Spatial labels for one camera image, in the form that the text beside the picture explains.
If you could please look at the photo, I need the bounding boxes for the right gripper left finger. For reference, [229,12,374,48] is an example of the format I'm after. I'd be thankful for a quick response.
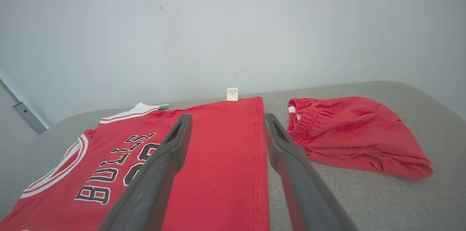
[98,113,193,231]

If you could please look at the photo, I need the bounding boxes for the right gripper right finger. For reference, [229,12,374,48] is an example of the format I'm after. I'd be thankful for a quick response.
[263,113,359,231]

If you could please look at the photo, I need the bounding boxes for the red Bulls jersey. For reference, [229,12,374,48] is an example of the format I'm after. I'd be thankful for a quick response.
[0,87,270,231]

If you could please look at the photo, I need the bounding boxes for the red Bulls 23 shorts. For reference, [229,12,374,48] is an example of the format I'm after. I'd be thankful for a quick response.
[287,96,434,179]

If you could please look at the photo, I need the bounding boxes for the grey metal frame post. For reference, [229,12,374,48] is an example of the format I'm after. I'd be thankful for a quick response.
[0,78,48,135]

